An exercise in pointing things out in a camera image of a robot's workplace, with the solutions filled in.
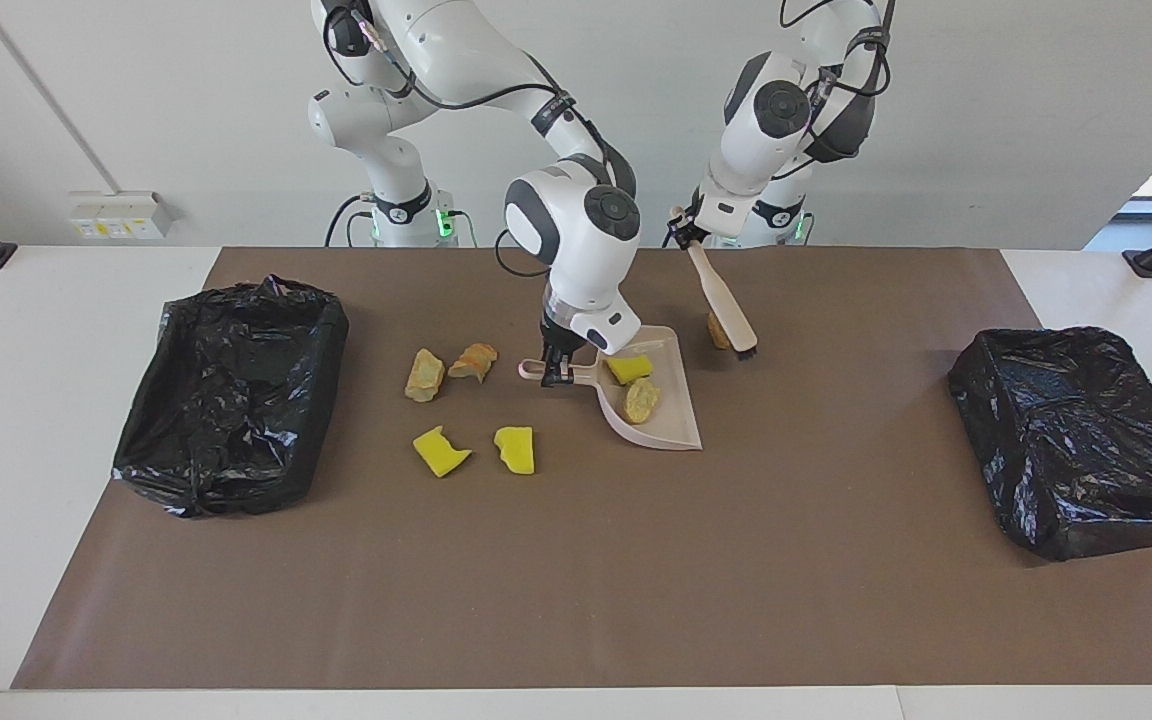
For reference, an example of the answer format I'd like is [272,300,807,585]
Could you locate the bin lined with black bag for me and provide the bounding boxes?
[112,275,350,519]
[948,326,1152,562]

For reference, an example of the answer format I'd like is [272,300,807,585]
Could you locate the pale tan sponge scrap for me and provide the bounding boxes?
[623,377,661,425]

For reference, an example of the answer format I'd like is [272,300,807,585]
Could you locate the pale green-yellow sponge scrap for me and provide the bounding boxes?
[405,348,446,404]

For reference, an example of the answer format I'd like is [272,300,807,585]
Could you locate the black right arm base cable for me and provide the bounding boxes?
[324,195,377,248]

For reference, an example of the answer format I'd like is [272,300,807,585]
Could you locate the white wall socket box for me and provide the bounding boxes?
[69,191,174,241]

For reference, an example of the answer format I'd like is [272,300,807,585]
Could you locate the pale pink plastic dustpan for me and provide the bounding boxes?
[518,325,704,452]

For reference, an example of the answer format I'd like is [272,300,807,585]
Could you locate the beige hand brush black bristles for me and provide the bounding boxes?
[671,207,760,359]

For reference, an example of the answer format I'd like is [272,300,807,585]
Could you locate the brown paper table mat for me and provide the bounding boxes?
[11,247,1152,691]

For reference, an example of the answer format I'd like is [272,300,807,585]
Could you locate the orange striped sponge scrap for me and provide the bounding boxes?
[447,342,499,384]

